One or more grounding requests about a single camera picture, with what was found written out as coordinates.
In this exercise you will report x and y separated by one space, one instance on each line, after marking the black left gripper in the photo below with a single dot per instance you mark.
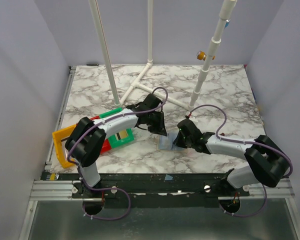
160 128

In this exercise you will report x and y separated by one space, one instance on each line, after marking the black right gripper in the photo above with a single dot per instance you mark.
183 136

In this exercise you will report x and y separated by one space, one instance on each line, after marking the silver VIP credit card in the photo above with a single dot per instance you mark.
166 142

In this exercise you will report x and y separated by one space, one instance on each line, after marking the beige card holder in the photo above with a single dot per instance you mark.
178 149

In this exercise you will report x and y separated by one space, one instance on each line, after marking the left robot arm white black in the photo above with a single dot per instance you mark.
85 143

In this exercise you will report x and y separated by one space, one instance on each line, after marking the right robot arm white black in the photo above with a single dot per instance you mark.
266 163

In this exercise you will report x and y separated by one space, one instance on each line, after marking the gold credit card in bin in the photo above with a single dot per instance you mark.
121 135

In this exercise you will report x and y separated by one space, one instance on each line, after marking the green plastic bin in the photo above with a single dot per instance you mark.
112 139

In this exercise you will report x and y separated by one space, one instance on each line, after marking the red plastic bin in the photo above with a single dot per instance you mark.
106 145

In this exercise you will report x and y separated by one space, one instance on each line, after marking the orange knob on pipe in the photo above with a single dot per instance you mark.
201 56

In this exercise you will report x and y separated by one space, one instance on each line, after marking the yellow plastic bin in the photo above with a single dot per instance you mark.
59 139

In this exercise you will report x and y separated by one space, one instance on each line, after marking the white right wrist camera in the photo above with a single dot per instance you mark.
194 120

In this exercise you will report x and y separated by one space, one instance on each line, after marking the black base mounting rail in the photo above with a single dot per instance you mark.
150 190

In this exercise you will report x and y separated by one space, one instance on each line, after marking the aluminium extrusion rail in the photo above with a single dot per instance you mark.
46 189

